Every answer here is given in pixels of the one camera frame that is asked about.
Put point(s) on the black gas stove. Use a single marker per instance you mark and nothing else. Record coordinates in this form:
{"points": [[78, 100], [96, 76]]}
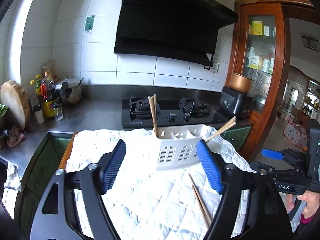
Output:
{"points": [[136, 113]]}

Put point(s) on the steel bowl with greens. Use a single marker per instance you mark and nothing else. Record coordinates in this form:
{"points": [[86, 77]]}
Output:
{"points": [[3, 111]]}

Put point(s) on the white quilted cloth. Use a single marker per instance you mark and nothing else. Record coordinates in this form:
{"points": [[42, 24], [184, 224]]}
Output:
{"points": [[145, 203]]}

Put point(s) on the pink rag on counter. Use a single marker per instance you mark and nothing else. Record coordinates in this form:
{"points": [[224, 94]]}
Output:
{"points": [[15, 138]]}

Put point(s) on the white rag on counter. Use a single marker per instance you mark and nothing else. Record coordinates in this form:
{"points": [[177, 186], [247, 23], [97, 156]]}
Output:
{"points": [[13, 181]]}

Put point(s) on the wooden glass door cabinet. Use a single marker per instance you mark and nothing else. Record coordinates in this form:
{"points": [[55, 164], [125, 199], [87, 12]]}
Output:
{"points": [[261, 52]]}

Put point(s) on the black rice cooker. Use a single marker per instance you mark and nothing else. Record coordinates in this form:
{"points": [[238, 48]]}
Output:
{"points": [[235, 103]]}

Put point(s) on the green wall hook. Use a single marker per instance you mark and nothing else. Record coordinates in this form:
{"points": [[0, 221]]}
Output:
{"points": [[89, 23]]}

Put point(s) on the white wall socket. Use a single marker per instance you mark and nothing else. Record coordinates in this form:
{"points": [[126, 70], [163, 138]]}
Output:
{"points": [[215, 67]]}

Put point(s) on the round wooden cutting board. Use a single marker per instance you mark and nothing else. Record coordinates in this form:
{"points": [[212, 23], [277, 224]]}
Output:
{"points": [[15, 97]]}

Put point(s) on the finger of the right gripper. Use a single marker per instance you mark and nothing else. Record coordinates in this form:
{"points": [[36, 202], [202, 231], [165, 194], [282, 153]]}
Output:
{"points": [[272, 154]]}

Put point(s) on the green cabinet drawer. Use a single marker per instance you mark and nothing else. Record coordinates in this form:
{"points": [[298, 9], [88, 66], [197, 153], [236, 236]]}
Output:
{"points": [[237, 137]]}

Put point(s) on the small white jar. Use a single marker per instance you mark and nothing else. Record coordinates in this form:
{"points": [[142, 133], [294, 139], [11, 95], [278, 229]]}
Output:
{"points": [[37, 109]]}

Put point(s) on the white plastic utensil holder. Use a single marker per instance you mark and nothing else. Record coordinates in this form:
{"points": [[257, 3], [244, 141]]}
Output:
{"points": [[176, 146]]}

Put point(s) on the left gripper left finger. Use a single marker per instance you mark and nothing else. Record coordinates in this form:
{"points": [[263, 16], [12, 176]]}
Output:
{"points": [[56, 216]]}

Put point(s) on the black range hood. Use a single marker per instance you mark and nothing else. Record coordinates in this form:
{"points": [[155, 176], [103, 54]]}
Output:
{"points": [[183, 30]]}

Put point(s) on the steel pressure cooker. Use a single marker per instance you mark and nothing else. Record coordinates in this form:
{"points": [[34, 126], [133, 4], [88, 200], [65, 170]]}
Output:
{"points": [[70, 90]]}

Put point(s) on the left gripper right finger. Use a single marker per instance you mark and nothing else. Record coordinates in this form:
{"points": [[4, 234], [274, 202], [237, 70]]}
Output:
{"points": [[266, 216]]}

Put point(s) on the copper coloured pot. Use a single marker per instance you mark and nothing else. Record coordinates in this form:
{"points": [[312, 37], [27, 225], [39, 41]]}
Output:
{"points": [[240, 83]]}

